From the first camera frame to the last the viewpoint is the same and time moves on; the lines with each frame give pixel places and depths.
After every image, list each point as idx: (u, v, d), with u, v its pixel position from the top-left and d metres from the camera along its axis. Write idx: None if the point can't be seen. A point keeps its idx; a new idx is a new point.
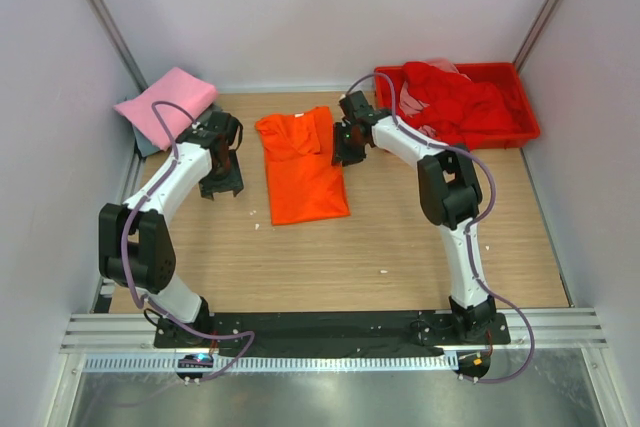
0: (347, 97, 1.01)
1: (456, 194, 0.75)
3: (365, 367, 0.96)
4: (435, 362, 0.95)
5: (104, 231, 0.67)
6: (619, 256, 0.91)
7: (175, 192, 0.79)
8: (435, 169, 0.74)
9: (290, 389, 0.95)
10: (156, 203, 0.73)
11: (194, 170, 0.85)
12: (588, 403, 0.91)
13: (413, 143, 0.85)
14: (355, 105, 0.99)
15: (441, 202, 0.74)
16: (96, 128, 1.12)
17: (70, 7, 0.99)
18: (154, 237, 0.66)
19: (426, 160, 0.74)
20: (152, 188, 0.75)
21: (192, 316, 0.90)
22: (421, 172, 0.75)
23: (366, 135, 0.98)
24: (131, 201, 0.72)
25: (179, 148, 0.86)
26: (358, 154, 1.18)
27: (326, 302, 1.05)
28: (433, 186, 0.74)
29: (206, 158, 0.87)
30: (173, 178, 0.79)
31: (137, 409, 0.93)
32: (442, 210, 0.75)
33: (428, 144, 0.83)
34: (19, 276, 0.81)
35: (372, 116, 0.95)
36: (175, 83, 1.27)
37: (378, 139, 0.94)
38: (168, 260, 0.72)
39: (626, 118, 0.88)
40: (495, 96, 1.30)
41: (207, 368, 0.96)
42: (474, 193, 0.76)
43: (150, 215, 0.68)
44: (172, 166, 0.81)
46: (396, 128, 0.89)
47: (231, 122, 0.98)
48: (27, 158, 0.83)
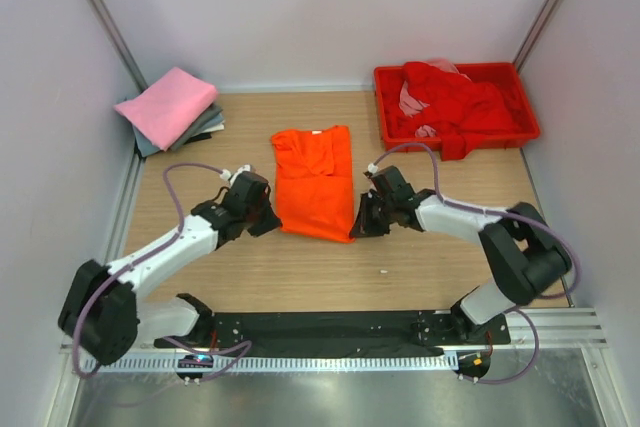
0: (380, 175, 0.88)
1: (539, 264, 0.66)
3: (365, 367, 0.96)
4: (435, 362, 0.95)
5: (79, 285, 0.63)
6: (619, 255, 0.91)
7: (164, 268, 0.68)
8: (502, 236, 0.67)
9: (289, 390, 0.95)
10: (135, 276, 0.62)
11: (195, 248, 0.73)
12: (588, 402, 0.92)
13: (468, 213, 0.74)
14: (392, 184, 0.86)
15: (521, 275, 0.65)
16: (96, 128, 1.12)
17: (71, 6, 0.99)
18: (112, 315, 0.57)
19: (487, 230, 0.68)
20: (142, 256, 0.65)
21: (185, 330, 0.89)
22: (488, 244, 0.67)
23: (411, 222, 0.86)
24: (118, 263, 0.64)
25: (187, 220, 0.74)
26: (380, 228, 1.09)
27: (327, 303, 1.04)
28: (506, 255, 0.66)
29: (213, 238, 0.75)
30: (168, 251, 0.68)
31: (137, 409, 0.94)
32: (526, 286, 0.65)
33: (484, 211, 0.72)
34: (18, 277, 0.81)
35: (412, 200, 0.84)
36: (174, 83, 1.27)
37: (427, 224, 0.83)
38: (128, 338, 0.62)
39: (626, 118, 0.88)
40: (495, 97, 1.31)
41: (207, 368, 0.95)
42: (559, 259, 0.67)
43: (124, 289, 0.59)
44: (172, 238, 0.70)
46: (443, 206, 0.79)
47: (254, 187, 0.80)
48: (28, 156, 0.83)
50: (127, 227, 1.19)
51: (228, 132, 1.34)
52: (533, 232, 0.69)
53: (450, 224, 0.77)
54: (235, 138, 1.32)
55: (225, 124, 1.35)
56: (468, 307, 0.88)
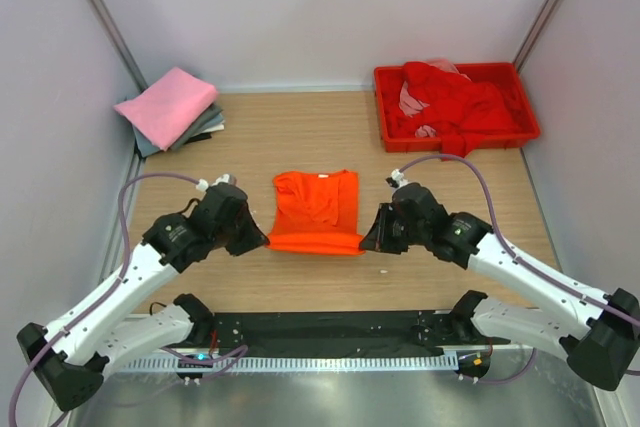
0: (410, 200, 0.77)
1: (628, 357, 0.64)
3: (365, 367, 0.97)
4: (435, 362, 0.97)
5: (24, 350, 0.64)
6: (620, 256, 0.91)
7: (109, 322, 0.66)
8: (611, 344, 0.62)
9: (290, 389, 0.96)
10: (70, 345, 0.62)
11: (149, 285, 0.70)
12: (588, 403, 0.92)
13: (556, 292, 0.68)
14: (426, 210, 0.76)
15: (616, 372, 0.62)
16: (96, 129, 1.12)
17: (71, 8, 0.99)
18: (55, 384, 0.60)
19: (595, 333, 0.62)
20: (77, 317, 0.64)
21: (181, 336, 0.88)
22: (595, 349, 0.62)
23: (454, 257, 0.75)
24: (53, 327, 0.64)
25: (133, 255, 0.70)
26: (401, 248, 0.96)
27: (326, 303, 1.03)
28: (611, 359, 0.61)
29: (170, 269, 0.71)
30: (108, 304, 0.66)
31: (138, 409, 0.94)
32: (616, 380, 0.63)
33: (582, 297, 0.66)
34: (19, 278, 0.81)
35: (459, 233, 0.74)
36: (174, 83, 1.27)
37: (479, 269, 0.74)
38: (91, 386, 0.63)
39: (626, 119, 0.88)
40: (495, 97, 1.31)
41: (207, 368, 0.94)
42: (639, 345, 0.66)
43: (55, 364, 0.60)
44: (113, 287, 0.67)
46: (513, 263, 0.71)
47: (226, 204, 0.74)
48: (29, 156, 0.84)
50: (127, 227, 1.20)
51: (228, 132, 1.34)
52: (629, 327, 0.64)
53: (519, 286, 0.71)
54: (235, 138, 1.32)
55: (225, 124, 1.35)
56: (481, 324, 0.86)
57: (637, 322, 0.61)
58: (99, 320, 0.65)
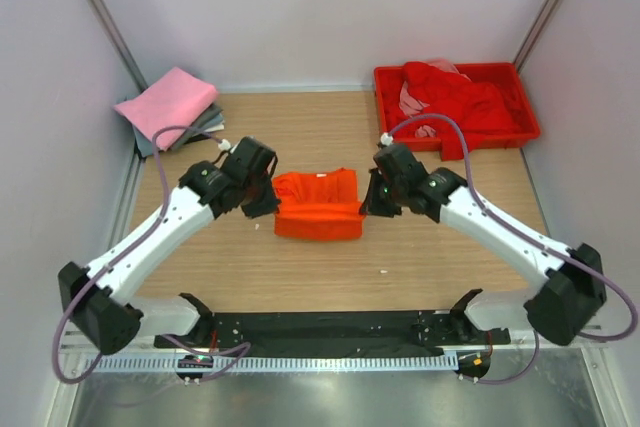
0: (385, 155, 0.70)
1: (585, 312, 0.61)
3: (365, 367, 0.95)
4: (435, 362, 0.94)
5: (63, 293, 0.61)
6: (620, 256, 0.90)
7: (148, 261, 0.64)
8: (568, 293, 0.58)
9: (289, 389, 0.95)
10: (114, 281, 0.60)
11: (189, 226, 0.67)
12: (588, 403, 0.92)
13: (522, 244, 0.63)
14: (402, 167, 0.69)
15: (569, 325, 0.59)
16: (96, 128, 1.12)
17: (70, 6, 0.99)
18: (99, 321, 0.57)
19: (553, 280, 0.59)
20: (119, 254, 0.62)
21: (186, 330, 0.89)
22: (548, 296, 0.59)
23: (428, 209, 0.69)
24: (95, 266, 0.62)
25: (170, 196, 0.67)
26: (390, 212, 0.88)
27: (326, 303, 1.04)
28: (566, 310, 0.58)
29: (206, 212, 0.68)
30: (150, 243, 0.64)
31: (138, 409, 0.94)
32: (569, 334, 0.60)
33: (545, 248, 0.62)
34: (19, 277, 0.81)
35: (435, 186, 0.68)
36: (175, 83, 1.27)
37: (446, 220, 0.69)
38: (131, 330, 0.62)
39: (627, 118, 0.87)
40: (495, 97, 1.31)
41: (207, 368, 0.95)
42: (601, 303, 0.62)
43: (100, 299, 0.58)
44: (154, 225, 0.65)
46: (482, 214, 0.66)
47: (260, 155, 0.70)
48: (28, 156, 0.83)
50: (127, 227, 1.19)
51: (228, 132, 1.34)
52: (590, 280, 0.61)
53: (484, 237, 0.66)
54: (235, 138, 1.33)
55: (225, 124, 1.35)
56: (473, 315, 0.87)
57: (596, 272, 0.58)
58: (142, 257, 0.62)
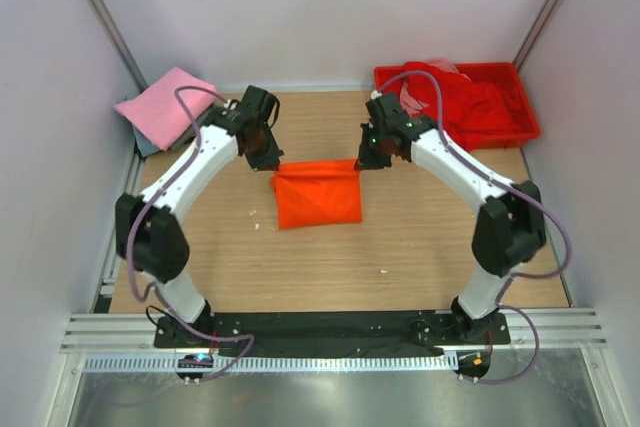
0: (376, 101, 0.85)
1: (521, 242, 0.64)
3: (365, 367, 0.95)
4: (435, 362, 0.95)
5: (118, 221, 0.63)
6: (620, 256, 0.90)
7: (192, 186, 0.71)
8: (503, 217, 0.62)
9: (289, 389, 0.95)
10: (170, 200, 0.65)
11: (220, 157, 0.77)
12: (588, 403, 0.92)
13: (470, 175, 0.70)
14: (387, 111, 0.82)
15: (502, 249, 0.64)
16: (96, 128, 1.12)
17: (70, 6, 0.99)
18: (163, 235, 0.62)
19: (490, 204, 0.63)
20: (169, 180, 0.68)
21: (193, 316, 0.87)
22: (484, 218, 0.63)
23: (403, 148, 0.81)
24: (147, 193, 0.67)
25: (204, 132, 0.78)
26: (383, 162, 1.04)
27: (326, 303, 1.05)
28: (498, 233, 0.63)
29: (232, 146, 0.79)
30: (192, 169, 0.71)
31: (137, 409, 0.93)
32: (502, 258, 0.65)
33: (490, 180, 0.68)
34: (19, 277, 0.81)
35: (410, 126, 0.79)
36: (174, 83, 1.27)
37: (417, 157, 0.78)
38: (182, 251, 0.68)
39: (627, 117, 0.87)
40: (495, 97, 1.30)
41: (207, 368, 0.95)
42: (539, 240, 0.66)
43: (163, 214, 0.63)
44: (193, 154, 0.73)
46: (444, 150, 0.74)
47: (266, 99, 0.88)
48: (28, 156, 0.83)
50: None
51: None
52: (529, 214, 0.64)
53: (442, 170, 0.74)
54: None
55: None
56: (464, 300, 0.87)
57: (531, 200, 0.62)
58: (190, 180, 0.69)
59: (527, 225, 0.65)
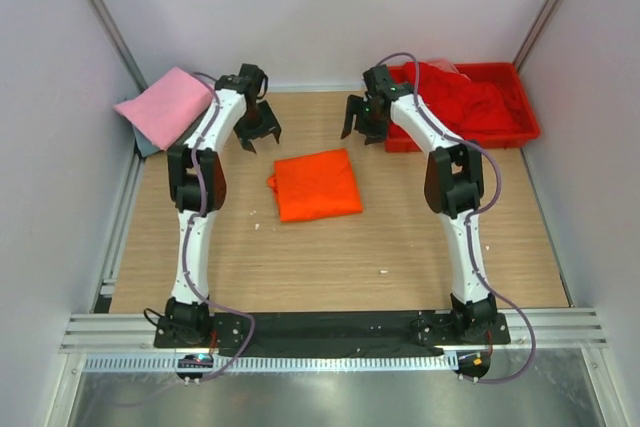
0: (369, 71, 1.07)
1: (459, 187, 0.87)
3: (365, 367, 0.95)
4: (435, 362, 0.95)
5: (172, 165, 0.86)
6: (620, 255, 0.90)
7: (222, 132, 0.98)
8: (445, 163, 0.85)
9: (289, 389, 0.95)
10: (210, 142, 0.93)
11: (234, 112, 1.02)
12: (588, 403, 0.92)
13: (429, 130, 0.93)
14: (378, 77, 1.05)
15: (443, 190, 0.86)
16: (96, 128, 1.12)
17: (70, 6, 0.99)
18: (212, 167, 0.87)
19: (439, 153, 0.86)
20: (205, 130, 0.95)
21: (207, 291, 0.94)
22: (432, 163, 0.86)
23: (385, 107, 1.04)
24: (190, 141, 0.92)
25: (219, 95, 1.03)
26: (380, 133, 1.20)
27: (326, 303, 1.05)
28: (440, 176, 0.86)
29: (242, 101, 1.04)
30: (220, 120, 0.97)
31: (137, 409, 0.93)
32: (443, 198, 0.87)
33: (443, 135, 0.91)
34: (19, 278, 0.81)
35: (393, 90, 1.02)
36: (173, 83, 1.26)
37: (395, 115, 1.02)
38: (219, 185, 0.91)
39: (627, 118, 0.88)
40: (495, 96, 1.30)
41: (207, 368, 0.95)
42: (476, 188, 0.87)
43: (209, 152, 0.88)
44: (217, 110, 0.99)
46: (415, 111, 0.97)
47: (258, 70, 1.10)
48: (27, 156, 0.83)
50: (127, 227, 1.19)
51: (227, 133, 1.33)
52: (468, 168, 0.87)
53: (412, 127, 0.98)
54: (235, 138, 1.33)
55: None
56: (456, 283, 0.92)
57: None
58: (220, 127, 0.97)
59: (469, 176, 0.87)
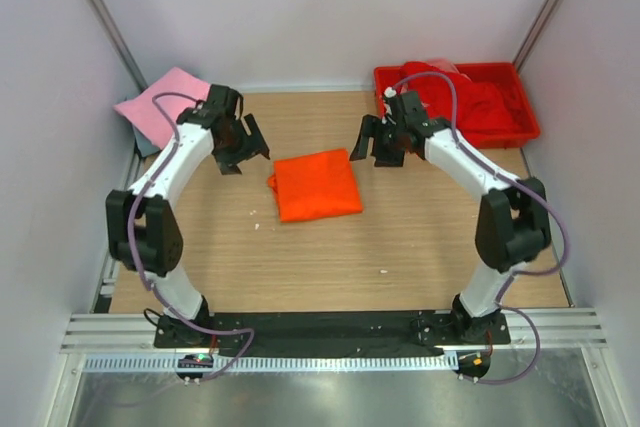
0: (398, 97, 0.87)
1: (522, 237, 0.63)
3: (365, 367, 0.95)
4: (435, 362, 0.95)
5: (111, 219, 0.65)
6: (620, 255, 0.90)
7: (179, 175, 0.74)
8: (505, 208, 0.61)
9: (289, 389, 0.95)
10: (161, 189, 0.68)
11: (199, 149, 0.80)
12: (588, 403, 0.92)
13: (476, 169, 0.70)
14: (407, 107, 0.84)
15: (504, 242, 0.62)
16: (96, 128, 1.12)
17: (70, 5, 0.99)
18: (160, 221, 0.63)
19: (492, 195, 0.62)
20: (155, 173, 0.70)
21: (192, 312, 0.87)
22: (485, 207, 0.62)
23: (416, 147, 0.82)
24: (135, 187, 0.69)
25: (179, 130, 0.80)
26: (396, 159, 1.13)
27: (326, 303, 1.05)
28: (498, 225, 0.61)
29: (209, 137, 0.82)
30: (175, 162, 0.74)
31: (137, 409, 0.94)
32: (503, 253, 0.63)
33: (494, 173, 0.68)
34: (18, 278, 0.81)
35: (426, 125, 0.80)
36: (174, 83, 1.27)
37: (431, 155, 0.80)
38: (175, 240, 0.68)
39: (627, 119, 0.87)
40: (495, 96, 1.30)
41: (207, 369, 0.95)
42: (542, 238, 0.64)
43: (157, 200, 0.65)
44: (174, 148, 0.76)
46: (455, 148, 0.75)
47: (228, 93, 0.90)
48: (27, 156, 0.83)
50: None
51: None
52: (531, 213, 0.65)
53: (455, 168, 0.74)
54: None
55: None
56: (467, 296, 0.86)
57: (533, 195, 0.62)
58: (176, 170, 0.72)
59: (531, 222, 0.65)
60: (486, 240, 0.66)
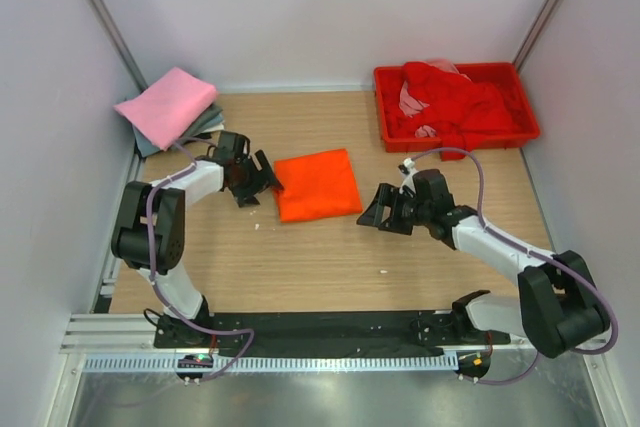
0: (423, 180, 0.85)
1: (572, 319, 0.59)
3: (365, 367, 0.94)
4: (435, 362, 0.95)
5: (125, 203, 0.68)
6: (619, 256, 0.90)
7: (193, 188, 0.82)
8: (544, 287, 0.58)
9: (289, 390, 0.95)
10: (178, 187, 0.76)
11: (211, 178, 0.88)
12: (588, 403, 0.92)
13: (508, 248, 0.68)
14: (433, 193, 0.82)
15: (552, 325, 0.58)
16: (96, 129, 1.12)
17: (70, 6, 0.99)
18: (172, 209, 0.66)
19: (529, 273, 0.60)
20: (175, 176, 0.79)
21: (192, 312, 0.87)
22: (524, 288, 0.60)
23: (443, 237, 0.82)
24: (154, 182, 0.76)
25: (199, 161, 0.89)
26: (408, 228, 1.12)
27: (326, 303, 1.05)
28: (541, 305, 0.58)
29: (219, 175, 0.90)
30: (192, 175, 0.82)
31: (138, 409, 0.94)
32: (555, 339, 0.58)
33: (527, 251, 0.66)
34: (18, 278, 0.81)
35: (450, 215, 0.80)
36: (174, 83, 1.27)
37: (459, 244, 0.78)
38: (181, 242, 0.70)
39: (626, 120, 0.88)
40: (495, 97, 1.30)
41: (207, 369, 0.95)
42: (596, 318, 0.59)
43: (172, 191, 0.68)
44: (191, 168, 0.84)
46: (483, 232, 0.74)
47: (237, 140, 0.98)
48: (28, 156, 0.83)
50: None
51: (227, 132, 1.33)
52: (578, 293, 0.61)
53: (486, 251, 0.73)
54: None
55: (226, 124, 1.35)
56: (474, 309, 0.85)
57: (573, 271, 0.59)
58: (193, 180, 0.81)
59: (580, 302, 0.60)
60: (533, 327, 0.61)
